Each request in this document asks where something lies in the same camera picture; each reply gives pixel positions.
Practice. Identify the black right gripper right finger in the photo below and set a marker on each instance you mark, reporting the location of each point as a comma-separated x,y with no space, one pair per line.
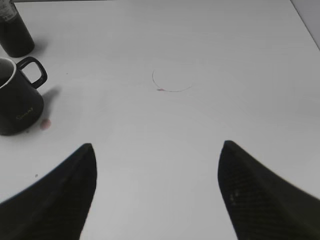
262,205

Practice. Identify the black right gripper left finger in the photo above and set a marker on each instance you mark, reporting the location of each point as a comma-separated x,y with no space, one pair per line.
56,206

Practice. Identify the black mug white interior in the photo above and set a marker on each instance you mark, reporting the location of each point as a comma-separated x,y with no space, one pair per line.
21,104

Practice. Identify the dark red wine bottle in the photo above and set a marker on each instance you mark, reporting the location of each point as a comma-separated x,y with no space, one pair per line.
15,38

